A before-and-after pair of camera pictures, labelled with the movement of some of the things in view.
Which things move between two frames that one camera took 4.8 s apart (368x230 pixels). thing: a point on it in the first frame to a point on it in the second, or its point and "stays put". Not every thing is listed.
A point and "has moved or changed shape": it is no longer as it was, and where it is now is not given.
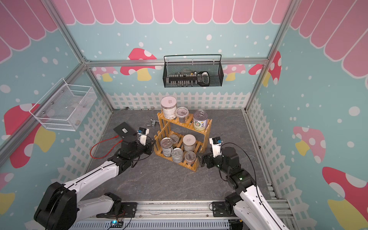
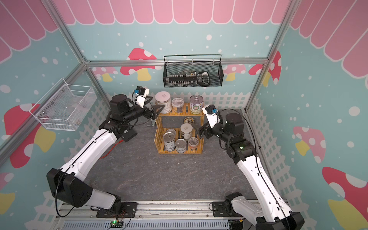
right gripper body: x=217 y=161 to x=218 y=131
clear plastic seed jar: x=182 y=113 to x=177 y=104
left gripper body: x=141 y=149 to x=135 y=111
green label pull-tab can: x=200 y=120 has moved or changed shape
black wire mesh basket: x=192 y=70 stays put
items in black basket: x=187 y=78 stays put
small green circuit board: x=115 y=224 stays put
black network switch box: x=127 y=133 stays put
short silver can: x=177 y=155 to x=180 y=145
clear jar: x=175 y=140 to x=172 y=131
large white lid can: x=168 y=104 has moved or changed shape
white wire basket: x=63 y=106 stays put
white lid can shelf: x=189 y=141 to x=186 y=130
